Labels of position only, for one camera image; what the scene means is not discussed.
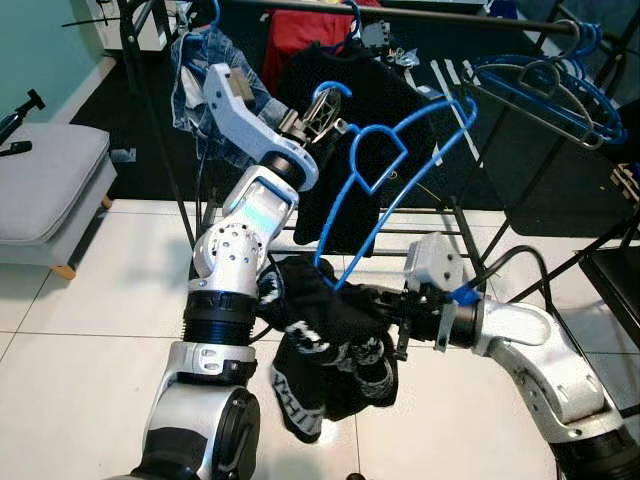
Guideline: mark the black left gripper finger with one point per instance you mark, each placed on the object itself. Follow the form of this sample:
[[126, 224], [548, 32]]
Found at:
[[338, 120], [320, 105]]

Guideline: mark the black garment white print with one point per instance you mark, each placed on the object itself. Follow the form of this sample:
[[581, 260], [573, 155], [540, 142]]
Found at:
[[330, 320]]

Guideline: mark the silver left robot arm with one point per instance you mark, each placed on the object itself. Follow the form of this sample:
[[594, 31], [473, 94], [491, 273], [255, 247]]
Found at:
[[235, 250]]

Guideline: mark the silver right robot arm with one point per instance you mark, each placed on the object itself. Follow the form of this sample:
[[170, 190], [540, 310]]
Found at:
[[520, 335]]

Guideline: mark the red shirt yellow star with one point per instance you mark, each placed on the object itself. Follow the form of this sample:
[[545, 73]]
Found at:
[[295, 35]]

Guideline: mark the blue denim garment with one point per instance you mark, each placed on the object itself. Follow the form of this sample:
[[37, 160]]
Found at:
[[190, 90]]

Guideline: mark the black floor rug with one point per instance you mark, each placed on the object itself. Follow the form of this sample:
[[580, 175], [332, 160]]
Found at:
[[135, 140]]

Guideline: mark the white cabinet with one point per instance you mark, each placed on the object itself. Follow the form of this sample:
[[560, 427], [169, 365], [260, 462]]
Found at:
[[150, 30]]

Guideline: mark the black metal clothes rack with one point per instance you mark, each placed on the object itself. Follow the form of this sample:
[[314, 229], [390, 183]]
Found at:
[[500, 22]]

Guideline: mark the black stool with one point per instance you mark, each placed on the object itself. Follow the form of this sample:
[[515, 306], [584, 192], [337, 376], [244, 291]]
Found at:
[[615, 285]]

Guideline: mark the grey cushioned stool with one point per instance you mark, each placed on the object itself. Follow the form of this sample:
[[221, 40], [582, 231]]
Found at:
[[50, 180]]

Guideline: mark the black tripod stick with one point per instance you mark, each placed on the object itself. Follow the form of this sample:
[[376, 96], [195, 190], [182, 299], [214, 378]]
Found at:
[[28, 103]]

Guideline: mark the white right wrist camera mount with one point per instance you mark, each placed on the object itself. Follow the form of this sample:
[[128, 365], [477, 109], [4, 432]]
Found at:
[[435, 262]]

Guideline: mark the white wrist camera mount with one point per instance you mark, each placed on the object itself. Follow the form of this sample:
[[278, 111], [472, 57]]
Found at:
[[235, 110], [435, 262]]

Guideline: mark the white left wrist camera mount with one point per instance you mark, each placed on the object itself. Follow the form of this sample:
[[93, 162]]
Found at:
[[235, 110]]

